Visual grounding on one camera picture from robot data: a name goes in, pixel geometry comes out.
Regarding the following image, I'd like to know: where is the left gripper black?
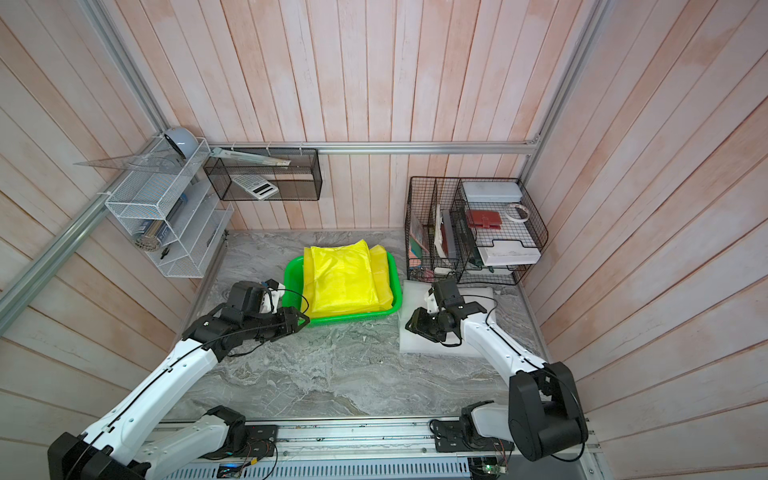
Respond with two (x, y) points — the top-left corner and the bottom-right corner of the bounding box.
(243, 305), (310, 342)

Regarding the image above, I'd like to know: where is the white translucent raincoat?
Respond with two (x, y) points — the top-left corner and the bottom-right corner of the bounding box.
(398, 280), (482, 358)

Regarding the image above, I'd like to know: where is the green plastic basket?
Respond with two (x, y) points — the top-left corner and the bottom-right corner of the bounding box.
(282, 245), (403, 326)

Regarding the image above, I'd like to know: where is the neon yellow raincoat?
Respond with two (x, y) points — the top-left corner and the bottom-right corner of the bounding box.
(301, 239), (382, 320)

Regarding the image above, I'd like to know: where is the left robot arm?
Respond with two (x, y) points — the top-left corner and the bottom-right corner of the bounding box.
(47, 280), (310, 479)

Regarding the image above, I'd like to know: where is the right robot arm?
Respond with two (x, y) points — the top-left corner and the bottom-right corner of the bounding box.
(404, 278), (589, 461)

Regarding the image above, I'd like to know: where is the red wallet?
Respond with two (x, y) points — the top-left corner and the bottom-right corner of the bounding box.
(466, 209), (503, 230)

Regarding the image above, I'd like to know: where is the metal brush roll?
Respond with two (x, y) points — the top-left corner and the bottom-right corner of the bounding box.
(134, 219), (168, 252)

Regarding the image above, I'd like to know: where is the white box top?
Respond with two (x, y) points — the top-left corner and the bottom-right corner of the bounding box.
(462, 181), (522, 204)

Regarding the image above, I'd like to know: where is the white calculator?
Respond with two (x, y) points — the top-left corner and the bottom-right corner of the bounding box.
(231, 174), (279, 201)

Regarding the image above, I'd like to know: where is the clear straight ruler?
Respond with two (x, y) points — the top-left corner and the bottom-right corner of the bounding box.
(210, 147), (291, 167)

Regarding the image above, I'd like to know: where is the clear triangle ruler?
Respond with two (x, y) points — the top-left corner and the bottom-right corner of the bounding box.
(76, 150), (185, 174)

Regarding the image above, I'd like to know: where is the grey round tape dispenser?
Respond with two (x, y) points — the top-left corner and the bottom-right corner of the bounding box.
(163, 127), (199, 160)

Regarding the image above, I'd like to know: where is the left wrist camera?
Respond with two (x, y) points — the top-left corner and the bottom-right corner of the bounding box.
(260, 279), (285, 313)

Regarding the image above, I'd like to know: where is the black wire desk organizer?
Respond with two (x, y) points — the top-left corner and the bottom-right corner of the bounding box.
(405, 176), (549, 285)

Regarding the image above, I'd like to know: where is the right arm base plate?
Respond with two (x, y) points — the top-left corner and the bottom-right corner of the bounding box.
(428, 419), (514, 453)

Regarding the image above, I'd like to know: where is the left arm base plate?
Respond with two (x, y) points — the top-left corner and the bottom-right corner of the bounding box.
(202, 425), (278, 460)

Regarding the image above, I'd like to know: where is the aluminium front rail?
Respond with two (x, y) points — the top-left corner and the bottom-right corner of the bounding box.
(101, 416), (601, 468)

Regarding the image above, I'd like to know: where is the white wire wall shelf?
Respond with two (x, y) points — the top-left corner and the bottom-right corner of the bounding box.
(106, 137), (233, 279)

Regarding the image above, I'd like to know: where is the black wire wall basket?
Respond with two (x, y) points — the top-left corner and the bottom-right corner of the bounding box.
(204, 147), (323, 201)

